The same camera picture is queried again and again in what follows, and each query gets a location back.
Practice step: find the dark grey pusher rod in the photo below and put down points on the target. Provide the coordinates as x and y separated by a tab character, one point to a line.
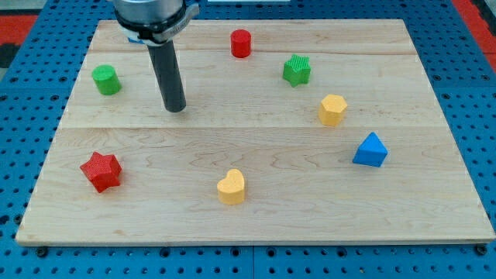
168	76

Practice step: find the yellow heart block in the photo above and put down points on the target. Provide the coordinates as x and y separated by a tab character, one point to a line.
231	189

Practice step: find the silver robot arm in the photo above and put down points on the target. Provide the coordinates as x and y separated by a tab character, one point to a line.
155	23

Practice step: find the green cylinder block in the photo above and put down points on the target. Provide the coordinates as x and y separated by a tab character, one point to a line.
106	79

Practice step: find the red cylinder block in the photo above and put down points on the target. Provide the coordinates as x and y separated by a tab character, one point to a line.
240	40

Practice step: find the red star block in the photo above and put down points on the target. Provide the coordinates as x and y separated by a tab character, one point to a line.
102	171

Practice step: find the green star block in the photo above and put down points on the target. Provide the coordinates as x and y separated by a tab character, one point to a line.
297	70

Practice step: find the wooden board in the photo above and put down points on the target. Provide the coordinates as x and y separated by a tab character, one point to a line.
302	187

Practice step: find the yellow hexagon block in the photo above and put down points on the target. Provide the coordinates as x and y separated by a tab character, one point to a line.
332	110

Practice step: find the blue triangle block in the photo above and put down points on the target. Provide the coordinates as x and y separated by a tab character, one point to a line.
371	152

